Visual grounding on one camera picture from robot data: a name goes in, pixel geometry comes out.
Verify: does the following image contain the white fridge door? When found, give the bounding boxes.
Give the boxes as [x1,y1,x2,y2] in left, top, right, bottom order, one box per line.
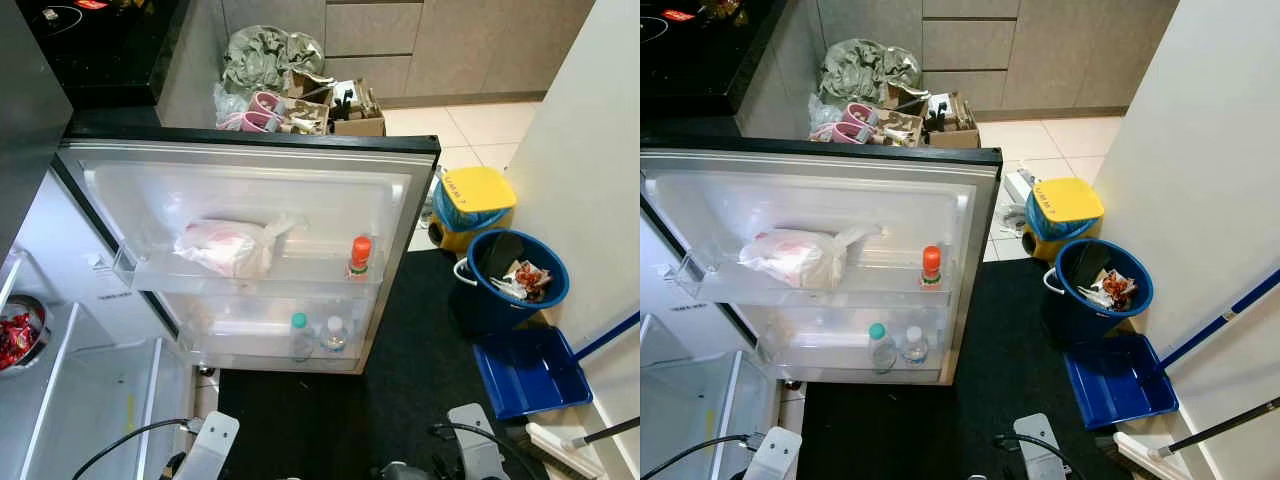
[55,130,442,377]
[640,138,1004,387]

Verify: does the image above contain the grey fridge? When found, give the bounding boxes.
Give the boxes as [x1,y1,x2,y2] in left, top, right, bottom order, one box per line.
[0,0,206,480]
[640,150,796,480]

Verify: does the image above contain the red snack wrapper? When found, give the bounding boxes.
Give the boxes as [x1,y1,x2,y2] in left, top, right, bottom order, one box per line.
[505,260,553,301]
[1095,270,1139,311]

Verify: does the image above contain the black flat trash item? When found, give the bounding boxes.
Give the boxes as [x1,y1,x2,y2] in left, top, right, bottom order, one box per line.
[480,232,526,286]
[1068,242,1111,291]

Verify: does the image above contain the white plastic bag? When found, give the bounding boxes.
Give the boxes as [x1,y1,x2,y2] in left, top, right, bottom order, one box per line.
[738,225,881,291]
[173,215,296,281]

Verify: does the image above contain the yellow lid bin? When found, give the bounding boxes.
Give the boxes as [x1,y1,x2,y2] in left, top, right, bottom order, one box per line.
[430,165,518,251]
[1020,177,1106,263]

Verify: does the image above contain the blue bucket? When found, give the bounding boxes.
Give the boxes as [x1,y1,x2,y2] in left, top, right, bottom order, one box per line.
[455,230,571,336]
[1040,238,1154,346]

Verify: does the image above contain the black stove countertop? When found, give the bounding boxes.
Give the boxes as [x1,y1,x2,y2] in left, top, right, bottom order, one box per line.
[18,0,193,113]
[640,0,791,119]

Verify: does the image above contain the broom with grey pole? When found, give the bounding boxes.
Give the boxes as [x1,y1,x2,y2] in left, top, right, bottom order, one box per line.
[1115,395,1280,480]
[525,415,641,480]

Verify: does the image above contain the grey kitchen cabinets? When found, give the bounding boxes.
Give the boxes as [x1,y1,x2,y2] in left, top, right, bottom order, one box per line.
[155,0,598,129]
[745,0,1181,136]

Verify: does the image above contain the grey-green plastic bag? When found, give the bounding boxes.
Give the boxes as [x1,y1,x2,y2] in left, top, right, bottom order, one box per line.
[820,37,923,106]
[220,24,327,96]

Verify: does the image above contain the cardboard box of scraps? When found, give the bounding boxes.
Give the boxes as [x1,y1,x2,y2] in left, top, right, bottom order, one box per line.
[880,82,929,149]
[283,70,333,136]

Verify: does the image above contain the black floor mat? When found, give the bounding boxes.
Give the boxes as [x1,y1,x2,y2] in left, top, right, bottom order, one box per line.
[215,248,561,480]
[800,258,1131,480]

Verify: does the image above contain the small white plastic object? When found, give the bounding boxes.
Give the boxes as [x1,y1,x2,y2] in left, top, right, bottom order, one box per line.
[1000,165,1041,236]

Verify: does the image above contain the metal bowl of red snacks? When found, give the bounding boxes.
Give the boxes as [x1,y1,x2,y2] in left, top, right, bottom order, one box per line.
[0,293,51,377]

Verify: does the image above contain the blue long-handled dustpan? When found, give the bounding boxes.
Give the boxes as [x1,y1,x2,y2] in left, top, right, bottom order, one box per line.
[1062,265,1280,431]
[472,310,641,421]

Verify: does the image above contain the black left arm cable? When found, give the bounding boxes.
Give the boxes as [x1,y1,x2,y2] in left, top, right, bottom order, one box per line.
[640,433,761,479]
[70,418,206,480]

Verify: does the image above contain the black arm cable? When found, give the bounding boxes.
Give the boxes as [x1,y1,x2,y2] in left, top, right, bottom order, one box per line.
[70,418,206,480]
[640,433,761,479]
[992,432,1091,480]
[430,420,546,480]

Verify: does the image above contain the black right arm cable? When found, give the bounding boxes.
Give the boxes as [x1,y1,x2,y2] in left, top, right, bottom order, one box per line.
[992,432,1091,480]
[430,420,546,480]

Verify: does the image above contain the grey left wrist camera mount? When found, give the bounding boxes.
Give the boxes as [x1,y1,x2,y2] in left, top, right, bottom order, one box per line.
[745,427,804,480]
[172,410,241,480]

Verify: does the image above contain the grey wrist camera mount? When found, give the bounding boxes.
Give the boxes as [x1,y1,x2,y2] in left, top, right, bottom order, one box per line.
[1012,413,1067,480]
[172,410,241,480]
[447,403,511,480]
[745,427,804,480]

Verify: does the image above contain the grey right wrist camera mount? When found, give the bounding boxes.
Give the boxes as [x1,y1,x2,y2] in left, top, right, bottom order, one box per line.
[447,403,511,480]
[1012,413,1067,480]

